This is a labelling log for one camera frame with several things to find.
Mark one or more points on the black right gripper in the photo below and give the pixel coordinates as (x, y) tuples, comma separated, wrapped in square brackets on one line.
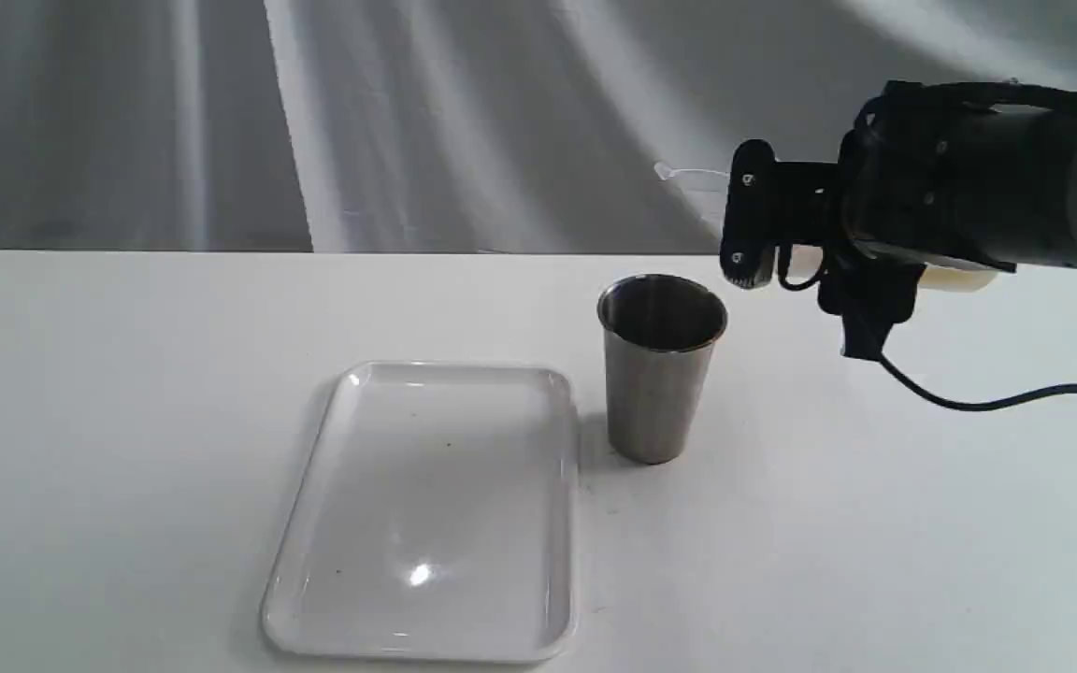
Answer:
[(855, 212)]

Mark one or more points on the translucent squeeze bottle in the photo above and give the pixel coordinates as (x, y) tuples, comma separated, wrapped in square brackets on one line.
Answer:
[(705, 192)]

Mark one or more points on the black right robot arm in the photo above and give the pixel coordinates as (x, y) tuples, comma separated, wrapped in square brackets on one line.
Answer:
[(969, 176)]

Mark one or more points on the stainless steel cup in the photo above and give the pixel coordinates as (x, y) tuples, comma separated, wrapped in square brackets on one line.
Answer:
[(659, 332)]

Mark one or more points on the white plastic tray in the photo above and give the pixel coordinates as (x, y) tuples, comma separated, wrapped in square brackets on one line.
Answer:
[(435, 520)]

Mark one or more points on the grey fabric backdrop curtain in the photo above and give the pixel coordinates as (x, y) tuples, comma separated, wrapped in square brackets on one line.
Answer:
[(448, 127)]

